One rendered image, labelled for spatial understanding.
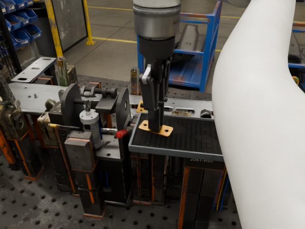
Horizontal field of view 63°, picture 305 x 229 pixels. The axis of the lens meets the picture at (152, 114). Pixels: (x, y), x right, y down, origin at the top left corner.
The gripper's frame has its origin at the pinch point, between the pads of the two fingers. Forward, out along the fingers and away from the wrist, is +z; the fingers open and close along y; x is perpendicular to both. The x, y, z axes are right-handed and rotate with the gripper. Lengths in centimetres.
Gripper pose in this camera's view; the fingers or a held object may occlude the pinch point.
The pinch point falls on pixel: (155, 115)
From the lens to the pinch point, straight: 61.7
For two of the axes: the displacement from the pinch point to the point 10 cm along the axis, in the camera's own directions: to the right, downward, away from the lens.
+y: 4.1, -5.3, 7.4
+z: 0.0, 8.1, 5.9
